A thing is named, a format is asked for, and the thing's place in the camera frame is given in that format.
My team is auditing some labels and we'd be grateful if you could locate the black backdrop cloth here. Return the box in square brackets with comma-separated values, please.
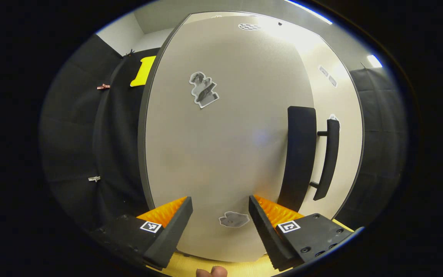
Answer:
[39, 34, 160, 233]
[335, 67, 410, 229]

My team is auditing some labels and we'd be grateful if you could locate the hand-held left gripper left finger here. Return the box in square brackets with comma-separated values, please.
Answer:
[90, 196, 194, 269]

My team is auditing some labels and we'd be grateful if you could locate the white cabinet door checkered sticker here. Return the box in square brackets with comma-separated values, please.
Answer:
[145, 13, 322, 263]

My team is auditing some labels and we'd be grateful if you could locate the ceiling strip light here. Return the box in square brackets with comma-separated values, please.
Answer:
[283, 0, 333, 25]

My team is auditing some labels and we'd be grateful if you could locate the white and grey cabinet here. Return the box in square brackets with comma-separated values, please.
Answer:
[138, 11, 365, 263]

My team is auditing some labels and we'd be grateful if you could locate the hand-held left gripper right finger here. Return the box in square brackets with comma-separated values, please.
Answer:
[248, 195, 355, 272]

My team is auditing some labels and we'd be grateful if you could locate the black door handle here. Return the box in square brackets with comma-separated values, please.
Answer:
[277, 106, 317, 212]
[309, 118, 340, 201]

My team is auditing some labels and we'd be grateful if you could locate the white cabinet door box sticker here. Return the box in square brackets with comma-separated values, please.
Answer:
[279, 21, 363, 220]

